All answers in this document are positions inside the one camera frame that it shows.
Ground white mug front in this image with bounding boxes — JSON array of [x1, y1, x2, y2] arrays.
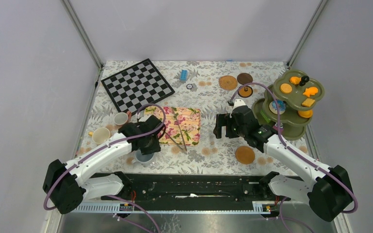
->
[[132, 150, 155, 167]]

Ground black orange face coaster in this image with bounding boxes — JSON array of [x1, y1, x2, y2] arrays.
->
[[238, 86, 254, 98]]

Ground plain orange coaster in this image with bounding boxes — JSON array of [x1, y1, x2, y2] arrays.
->
[[235, 146, 255, 165]]

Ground small pink handled cup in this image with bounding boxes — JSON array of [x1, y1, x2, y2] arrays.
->
[[114, 111, 132, 126]]

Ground dark brown coaster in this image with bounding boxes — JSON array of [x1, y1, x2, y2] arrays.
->
[[237, 73, 253, 85]]

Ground blue donut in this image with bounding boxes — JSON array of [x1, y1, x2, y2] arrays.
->
[[269, 100, 286, 115]]

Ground cream yellow cup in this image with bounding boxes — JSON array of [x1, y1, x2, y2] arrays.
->
[[87, 127, 111, 145]]

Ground round brown cookie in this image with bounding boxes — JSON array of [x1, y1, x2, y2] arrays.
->
[[280, 83, 292, 94]]

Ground square orange cracker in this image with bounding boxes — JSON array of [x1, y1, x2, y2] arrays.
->
[[302, 98, 315, 107]]

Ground orange fish cookie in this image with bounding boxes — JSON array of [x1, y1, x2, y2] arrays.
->
[[303, 86, 319, 98]]

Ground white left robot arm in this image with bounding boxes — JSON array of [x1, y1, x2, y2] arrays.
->
[[43, 115, 165, 214]]

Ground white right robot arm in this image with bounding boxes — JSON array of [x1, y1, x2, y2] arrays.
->
[[213, 105, 357, 222]]

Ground floral serving tray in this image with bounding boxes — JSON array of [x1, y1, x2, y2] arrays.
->
[[144, 106, 201, 146]]

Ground woven tan coaster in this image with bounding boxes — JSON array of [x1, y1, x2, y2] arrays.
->
[[219, 75, 237, 90]]

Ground black white checkerboard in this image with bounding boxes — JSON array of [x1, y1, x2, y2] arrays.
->
[[101, 59, 175, 114]]

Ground green three-tier stand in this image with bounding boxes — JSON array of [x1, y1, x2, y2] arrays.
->
[[252, 69, 325, 140]]

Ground blue toy brick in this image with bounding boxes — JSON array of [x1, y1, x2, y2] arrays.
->
[[179, 70, 188, 83]]

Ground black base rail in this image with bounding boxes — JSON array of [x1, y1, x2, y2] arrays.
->
[[115, 171, 283, 212]]

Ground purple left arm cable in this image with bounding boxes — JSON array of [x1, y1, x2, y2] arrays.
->
[[43, 103, 167, 233]]

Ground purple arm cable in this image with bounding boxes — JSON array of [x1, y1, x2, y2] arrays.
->
[[43, 103, 167, 233], [229, 82, 358, 233]]

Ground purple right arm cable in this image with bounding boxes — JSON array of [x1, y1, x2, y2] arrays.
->
[[229, 82, 358, 233]]

